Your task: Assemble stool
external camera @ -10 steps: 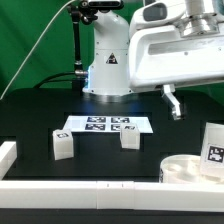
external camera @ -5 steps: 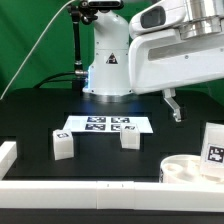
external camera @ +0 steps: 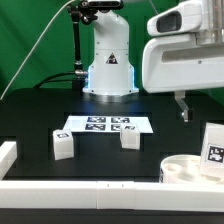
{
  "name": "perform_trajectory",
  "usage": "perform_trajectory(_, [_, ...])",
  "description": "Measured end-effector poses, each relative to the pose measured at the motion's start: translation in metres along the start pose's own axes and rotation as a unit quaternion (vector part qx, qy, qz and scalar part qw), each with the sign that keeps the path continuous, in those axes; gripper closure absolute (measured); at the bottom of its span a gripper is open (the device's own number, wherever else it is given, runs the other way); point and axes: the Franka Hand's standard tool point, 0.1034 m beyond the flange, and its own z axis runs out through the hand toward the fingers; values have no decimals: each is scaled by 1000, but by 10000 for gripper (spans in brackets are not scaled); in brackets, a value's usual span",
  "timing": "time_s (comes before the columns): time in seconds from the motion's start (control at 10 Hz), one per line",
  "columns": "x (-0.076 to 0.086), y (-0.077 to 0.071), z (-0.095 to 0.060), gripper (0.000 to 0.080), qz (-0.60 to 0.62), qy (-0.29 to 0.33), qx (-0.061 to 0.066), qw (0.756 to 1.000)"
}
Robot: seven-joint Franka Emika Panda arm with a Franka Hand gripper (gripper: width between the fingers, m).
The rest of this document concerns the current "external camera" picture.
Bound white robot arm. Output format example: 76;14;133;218
85;0;224;121

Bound white marker sheet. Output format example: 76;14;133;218
64;116;153;133

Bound white round stool seat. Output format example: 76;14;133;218
159;154;224;185

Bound green backdrop curtain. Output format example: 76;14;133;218
0;0;224;101

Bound white left rail block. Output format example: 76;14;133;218
0;141;17;180

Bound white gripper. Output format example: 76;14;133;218
142;0;224;122

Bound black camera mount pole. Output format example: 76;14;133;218
67;4;84;93

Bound black cable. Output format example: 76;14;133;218
33;71;84;89

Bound black camera on mount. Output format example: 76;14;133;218
79;0;123;10

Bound white front rail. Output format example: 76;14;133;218
0;181;224;212

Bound white cable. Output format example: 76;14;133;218
0;0;76;101

